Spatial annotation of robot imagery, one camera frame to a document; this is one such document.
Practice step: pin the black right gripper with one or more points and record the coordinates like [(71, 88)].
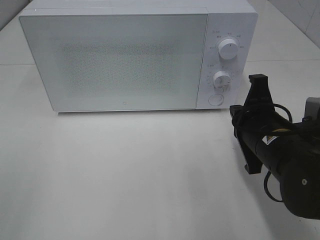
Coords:
[(253, 120)]

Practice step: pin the round microwave door button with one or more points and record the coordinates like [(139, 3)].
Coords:
[(216, 100)]

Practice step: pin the white microwave knob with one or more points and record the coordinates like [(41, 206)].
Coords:
[(222, 81), (228, 48)]

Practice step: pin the white microwave door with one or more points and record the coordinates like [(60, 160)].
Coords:
[(90, 63)]

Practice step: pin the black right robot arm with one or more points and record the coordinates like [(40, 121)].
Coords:
[(290, 151)]

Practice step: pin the white microwave oven body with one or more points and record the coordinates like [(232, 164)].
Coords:
[(225, 18)]

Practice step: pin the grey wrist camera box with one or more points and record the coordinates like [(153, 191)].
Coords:
[(312, 108)]

